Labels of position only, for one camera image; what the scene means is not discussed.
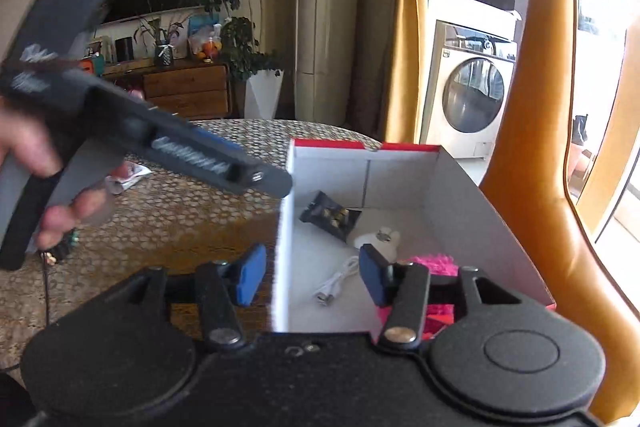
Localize white printed paper packet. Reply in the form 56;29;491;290
106;161;152;196

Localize desktop with patterned cloth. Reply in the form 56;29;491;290
0;119;385;375

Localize white charging cable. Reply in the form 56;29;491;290
313;255;362;307

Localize thin black cable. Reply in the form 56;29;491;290
42;251;55;329

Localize small potted plant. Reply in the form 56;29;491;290
134;13;192;68

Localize mustard yellow curtain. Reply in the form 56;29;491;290
378;0;432;146

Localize bag of oranges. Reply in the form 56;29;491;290
189;13;224;64

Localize white cardboard box red rim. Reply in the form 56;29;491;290
272;137;557;334

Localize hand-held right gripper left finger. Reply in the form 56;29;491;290
125;243;269;353

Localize white washing machine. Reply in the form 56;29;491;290
419;20;519;158

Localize wooden drawer sideboard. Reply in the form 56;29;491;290
99;60;234;121

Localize black snack packet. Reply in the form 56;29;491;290
299;190;362;244

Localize pink fluffy cloth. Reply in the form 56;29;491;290
376;255;461;341

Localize white rabbit-shaped gadget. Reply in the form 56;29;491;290
353;226;402;251

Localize white angular planter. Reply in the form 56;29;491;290
243;68;285;121

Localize person's left hand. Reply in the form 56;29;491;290
0;103;132;253

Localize white floor air conditioner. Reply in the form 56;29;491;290
294;0;362;128

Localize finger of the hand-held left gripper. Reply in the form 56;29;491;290
147;106;294;199

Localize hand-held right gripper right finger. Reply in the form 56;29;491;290
358;243;522;351

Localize brown sheer curtain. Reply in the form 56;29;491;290
348;0;402;138

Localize orange and teal box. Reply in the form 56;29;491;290
79;54;106;76

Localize black cylindrical speaker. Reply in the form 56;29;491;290
114;36;135;63

